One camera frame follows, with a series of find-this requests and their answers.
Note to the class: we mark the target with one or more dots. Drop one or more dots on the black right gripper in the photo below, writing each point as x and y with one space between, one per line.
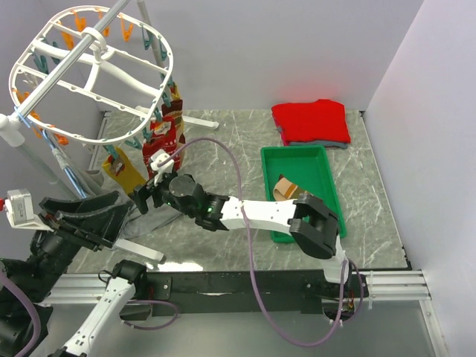
143 193

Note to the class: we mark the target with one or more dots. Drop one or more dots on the yellow bear sock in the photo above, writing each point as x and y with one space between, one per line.
120 169

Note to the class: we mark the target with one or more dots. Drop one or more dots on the red snowflake christmas sock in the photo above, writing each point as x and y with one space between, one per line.
163 137

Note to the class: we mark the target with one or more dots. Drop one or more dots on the grey cloth on rack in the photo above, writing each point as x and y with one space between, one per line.
136 224

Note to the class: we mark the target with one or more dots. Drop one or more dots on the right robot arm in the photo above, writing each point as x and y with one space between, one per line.
313 226

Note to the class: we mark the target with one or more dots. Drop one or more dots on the white round clip hanger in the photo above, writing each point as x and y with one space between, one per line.
73 60

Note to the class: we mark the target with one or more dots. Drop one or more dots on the red folded cloth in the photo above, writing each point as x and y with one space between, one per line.
303 123

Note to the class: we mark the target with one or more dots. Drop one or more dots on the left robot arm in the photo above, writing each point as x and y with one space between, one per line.
30 288

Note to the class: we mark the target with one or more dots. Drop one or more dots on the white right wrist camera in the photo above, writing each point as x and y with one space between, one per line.
161 162

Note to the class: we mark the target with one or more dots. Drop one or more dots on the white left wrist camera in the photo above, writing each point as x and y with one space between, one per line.
19 209

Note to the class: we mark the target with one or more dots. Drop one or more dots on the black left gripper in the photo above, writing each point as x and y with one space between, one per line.
100 214

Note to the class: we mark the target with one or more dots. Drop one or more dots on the striped brown orange sock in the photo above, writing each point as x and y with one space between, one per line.
286 190

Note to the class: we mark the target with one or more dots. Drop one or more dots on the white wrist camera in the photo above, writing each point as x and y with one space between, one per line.
19 209
161 162

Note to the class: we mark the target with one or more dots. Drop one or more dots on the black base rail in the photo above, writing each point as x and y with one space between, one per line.
231 291

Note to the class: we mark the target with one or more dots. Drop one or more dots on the grey folded cloth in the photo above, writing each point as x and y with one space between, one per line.
333 144

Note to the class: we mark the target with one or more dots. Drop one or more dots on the green plastic tray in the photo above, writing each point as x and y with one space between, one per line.
306 166

